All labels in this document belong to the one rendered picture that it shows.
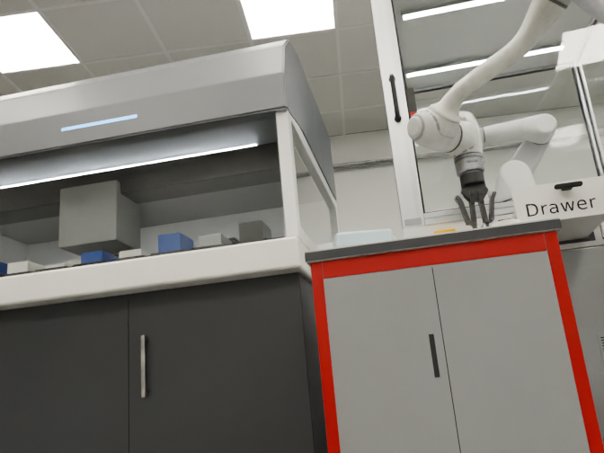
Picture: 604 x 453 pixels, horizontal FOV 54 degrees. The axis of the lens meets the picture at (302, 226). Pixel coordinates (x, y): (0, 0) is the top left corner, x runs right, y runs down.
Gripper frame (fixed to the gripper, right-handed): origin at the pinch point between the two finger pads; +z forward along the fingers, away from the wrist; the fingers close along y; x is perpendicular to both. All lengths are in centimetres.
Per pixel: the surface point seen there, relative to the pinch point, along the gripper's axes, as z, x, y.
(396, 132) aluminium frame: -48, 22, -19
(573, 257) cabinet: 6.9, 15.9, 31.8
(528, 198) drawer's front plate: -5.7, -15.7, 10.7
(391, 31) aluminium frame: -91, 21, -15
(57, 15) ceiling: -197, 119, -202
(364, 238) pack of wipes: 6, -33, -38
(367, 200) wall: -127, 339, -15
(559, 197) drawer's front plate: -4.6, -16.7, 19.0
